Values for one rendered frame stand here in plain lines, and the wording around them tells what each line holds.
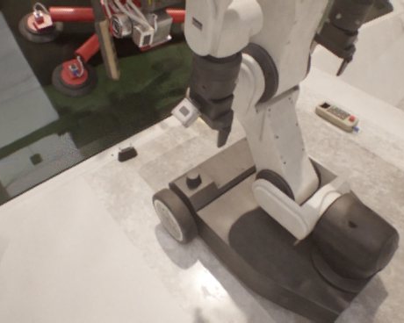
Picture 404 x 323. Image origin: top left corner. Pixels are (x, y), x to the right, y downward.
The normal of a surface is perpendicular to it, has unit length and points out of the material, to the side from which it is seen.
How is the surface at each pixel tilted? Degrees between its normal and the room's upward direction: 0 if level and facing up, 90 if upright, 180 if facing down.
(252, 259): 0
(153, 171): 0
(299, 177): 46
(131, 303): 10
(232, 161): 0
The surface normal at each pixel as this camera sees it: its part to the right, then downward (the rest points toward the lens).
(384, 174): -0.03, -0.69
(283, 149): 0.53, 0.13
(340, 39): -0.78, 0.47
